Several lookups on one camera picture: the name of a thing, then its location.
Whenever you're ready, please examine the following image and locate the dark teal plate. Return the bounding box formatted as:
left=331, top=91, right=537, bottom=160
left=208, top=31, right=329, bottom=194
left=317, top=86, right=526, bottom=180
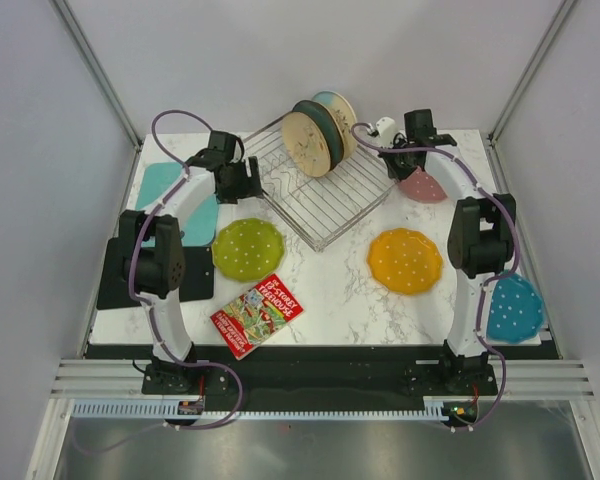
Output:
left=293, top=100, right=345, bottom=172

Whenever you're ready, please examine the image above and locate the teal cutting board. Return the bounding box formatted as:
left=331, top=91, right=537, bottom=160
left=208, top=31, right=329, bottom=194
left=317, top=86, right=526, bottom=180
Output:
left=134, top=162, right=219, bottom=247

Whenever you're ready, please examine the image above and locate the cream and blue plate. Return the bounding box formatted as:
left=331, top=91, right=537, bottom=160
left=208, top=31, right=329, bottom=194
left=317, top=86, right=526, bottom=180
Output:
left=311, top=90, right=357, bottom=160

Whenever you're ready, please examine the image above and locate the pink polka dot plate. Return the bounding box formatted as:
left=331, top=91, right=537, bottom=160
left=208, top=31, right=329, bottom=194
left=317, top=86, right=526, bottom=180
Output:
left=398, top=168, right=447, bottom=204

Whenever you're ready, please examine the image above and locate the orange polka dot plate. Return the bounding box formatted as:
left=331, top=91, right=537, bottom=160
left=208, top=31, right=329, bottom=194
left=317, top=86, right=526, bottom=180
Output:
left=366, top=228, right=443, bottom=296

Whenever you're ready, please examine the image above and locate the beige illustrated plate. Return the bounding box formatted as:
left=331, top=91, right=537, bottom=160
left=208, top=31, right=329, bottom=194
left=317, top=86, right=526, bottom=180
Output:
left=281, top=112, right=331, bottom=178

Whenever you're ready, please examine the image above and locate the blue polka dot plate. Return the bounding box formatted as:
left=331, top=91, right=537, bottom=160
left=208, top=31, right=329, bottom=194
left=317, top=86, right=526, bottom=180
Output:
left=487, top=273, right=544, bottom=344

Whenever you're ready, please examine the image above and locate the white slotted cable duct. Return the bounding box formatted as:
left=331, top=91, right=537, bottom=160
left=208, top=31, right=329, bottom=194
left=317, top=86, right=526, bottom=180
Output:
left=71, top=399, right=449, bottom=421

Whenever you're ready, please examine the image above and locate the red children's book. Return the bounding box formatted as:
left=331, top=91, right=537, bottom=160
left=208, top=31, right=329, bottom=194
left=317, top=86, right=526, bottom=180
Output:
left=211, top=274, right=304, bottom=360

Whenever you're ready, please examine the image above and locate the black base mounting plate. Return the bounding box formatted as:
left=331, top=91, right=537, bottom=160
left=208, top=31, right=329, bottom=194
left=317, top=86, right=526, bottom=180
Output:
left=142, top=346, right=498, bottom=411

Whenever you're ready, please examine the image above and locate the black mat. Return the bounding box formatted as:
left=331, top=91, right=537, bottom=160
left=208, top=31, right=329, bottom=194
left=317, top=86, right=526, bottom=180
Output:
left=96, top=237, right=215, bottom=311

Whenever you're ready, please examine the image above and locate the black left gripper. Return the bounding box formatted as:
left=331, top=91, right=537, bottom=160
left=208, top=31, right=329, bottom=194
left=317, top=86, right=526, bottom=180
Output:
left=218, top=157, right=265, bottom=205

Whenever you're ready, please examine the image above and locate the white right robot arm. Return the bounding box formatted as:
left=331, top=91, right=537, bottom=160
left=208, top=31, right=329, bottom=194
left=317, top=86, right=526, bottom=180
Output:
left=374, top=109, right=520, bottom=394

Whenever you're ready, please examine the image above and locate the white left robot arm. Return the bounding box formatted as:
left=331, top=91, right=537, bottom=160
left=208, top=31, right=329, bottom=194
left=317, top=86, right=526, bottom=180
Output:
left=114, top=130, right=262, bottom=393

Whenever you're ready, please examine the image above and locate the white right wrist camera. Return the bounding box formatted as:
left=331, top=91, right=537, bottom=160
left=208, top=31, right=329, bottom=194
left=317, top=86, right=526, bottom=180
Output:
left=372, top=117, right=399, bottom=148

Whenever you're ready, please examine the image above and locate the green polka dot plate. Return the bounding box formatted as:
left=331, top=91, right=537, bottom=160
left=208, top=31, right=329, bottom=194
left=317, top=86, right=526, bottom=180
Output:
left=211, top=218, right=285, bottom=283

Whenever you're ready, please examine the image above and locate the wire dish rack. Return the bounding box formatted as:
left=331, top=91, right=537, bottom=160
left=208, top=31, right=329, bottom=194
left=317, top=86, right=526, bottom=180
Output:
left=244, top=119, right=394, bottom=252

